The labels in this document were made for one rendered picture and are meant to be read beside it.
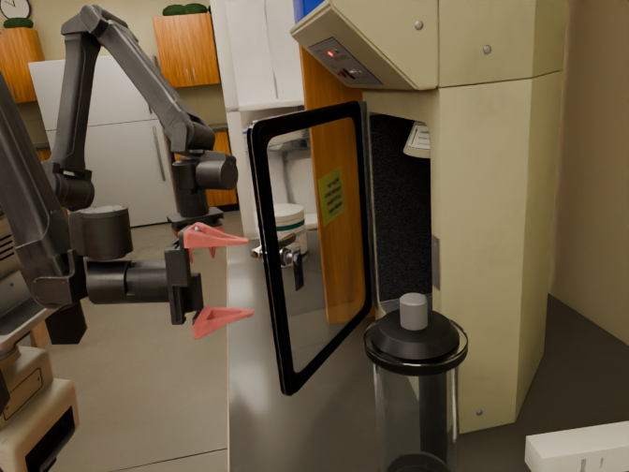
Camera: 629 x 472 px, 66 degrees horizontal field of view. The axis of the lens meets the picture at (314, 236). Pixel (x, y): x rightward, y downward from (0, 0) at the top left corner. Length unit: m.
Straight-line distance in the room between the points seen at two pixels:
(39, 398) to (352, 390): 0.75
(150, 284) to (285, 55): 1.31
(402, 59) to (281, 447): 0.54
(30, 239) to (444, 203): 0.51
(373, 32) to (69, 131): 0.84
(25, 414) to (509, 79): 1.12
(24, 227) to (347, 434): 0.52
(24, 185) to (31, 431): 0.66
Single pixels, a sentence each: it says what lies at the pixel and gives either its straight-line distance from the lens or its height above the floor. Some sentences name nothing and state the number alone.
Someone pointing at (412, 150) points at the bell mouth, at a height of 1.32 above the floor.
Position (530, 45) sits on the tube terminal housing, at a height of 1.45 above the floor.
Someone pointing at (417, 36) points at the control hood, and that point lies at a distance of 0.55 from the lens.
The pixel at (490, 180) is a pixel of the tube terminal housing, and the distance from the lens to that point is 0.61.
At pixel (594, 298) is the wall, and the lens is 1.11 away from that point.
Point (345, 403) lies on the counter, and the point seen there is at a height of 0.94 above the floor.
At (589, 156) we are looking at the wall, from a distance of 1.06.
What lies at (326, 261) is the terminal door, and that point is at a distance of 0.77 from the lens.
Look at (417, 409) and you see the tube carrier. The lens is 0.53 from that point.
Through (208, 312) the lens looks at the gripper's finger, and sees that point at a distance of 0.67.
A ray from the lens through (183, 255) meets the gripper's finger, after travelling 0.61.
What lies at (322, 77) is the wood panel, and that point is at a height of 1.43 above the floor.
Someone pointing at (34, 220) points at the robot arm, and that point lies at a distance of 0.70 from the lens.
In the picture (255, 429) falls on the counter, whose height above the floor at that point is 0.94.
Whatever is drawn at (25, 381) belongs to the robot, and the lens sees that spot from 1.26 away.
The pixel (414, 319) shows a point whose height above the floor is 1.19.
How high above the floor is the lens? 1.44
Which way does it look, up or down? 19 degrees down
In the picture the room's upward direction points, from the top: 6 degrees counter-clockwise
